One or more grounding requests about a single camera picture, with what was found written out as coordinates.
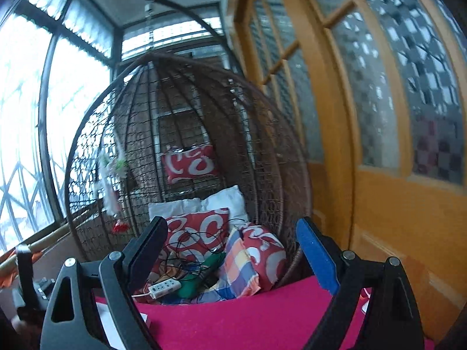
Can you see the small red white cushion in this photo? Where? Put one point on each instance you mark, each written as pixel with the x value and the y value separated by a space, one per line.
pixel 189 164

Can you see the green cloth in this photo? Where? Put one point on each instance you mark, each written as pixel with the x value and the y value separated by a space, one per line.
pixel 215 260

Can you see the white power strip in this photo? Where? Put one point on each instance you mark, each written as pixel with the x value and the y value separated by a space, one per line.
pixel 164 287

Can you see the brown wicker hanging chair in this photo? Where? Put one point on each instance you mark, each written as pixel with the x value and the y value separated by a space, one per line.
pixel 182 98

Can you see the white open box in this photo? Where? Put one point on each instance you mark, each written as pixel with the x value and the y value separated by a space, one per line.
pixel 109 324

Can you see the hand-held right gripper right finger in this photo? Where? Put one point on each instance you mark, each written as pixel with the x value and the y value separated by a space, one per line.
pixel 317 259

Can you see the white hanging ornament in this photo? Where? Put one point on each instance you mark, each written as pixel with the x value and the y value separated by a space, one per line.
pixel 109 186

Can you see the white pillow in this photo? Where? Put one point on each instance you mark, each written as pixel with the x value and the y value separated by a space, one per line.
pixel 222 198

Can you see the black framed window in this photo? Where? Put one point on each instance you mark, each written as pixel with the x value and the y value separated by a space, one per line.
pixel 22 98

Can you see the pink table cloth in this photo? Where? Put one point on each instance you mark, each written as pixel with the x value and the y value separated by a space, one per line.
pixel 237 321

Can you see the wooden pole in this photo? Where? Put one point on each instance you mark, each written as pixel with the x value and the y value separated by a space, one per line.
pixel 43 242

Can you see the red hanging ornament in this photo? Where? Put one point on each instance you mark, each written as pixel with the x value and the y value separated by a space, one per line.
pixel 119 226

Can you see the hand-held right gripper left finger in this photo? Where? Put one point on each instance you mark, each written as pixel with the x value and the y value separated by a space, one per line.
pixel 146 251

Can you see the red white patterned cushion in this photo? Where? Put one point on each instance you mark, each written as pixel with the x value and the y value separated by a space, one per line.
pixel 266 259
pixel 197 226

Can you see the black metal chair stand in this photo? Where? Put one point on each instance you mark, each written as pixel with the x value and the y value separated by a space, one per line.
pixel 189 11

